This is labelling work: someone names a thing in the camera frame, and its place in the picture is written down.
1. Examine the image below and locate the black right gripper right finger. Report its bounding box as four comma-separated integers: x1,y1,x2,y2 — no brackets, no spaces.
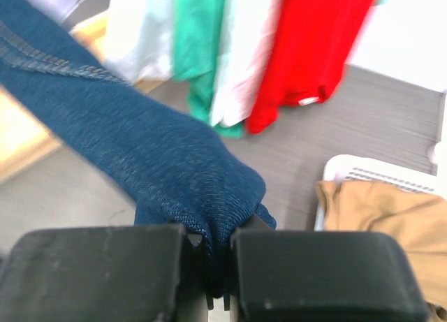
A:
228,217,428,321

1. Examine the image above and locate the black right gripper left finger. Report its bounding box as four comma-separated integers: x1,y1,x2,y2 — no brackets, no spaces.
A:
1,224,203,321

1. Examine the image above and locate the blue denim skirt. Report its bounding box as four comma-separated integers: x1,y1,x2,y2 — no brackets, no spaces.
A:
1,0,276,298

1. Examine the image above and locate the white plastic laundry basket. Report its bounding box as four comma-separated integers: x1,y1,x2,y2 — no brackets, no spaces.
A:
313,154,447,232

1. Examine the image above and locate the tan cloth garment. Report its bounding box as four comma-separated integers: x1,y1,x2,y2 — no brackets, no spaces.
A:
316,181,446,321

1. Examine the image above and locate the white long sleeve shirt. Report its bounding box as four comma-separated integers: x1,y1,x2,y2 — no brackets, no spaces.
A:
104,0,174,83

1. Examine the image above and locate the red hanging shirt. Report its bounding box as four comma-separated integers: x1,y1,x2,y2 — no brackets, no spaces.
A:
245,0,375,134

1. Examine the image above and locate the white hanging shirt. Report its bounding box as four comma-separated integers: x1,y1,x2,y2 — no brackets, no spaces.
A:
210,0,282,127

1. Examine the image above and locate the green hanging shirt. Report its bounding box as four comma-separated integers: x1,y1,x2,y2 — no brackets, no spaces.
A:
173,0,225,125

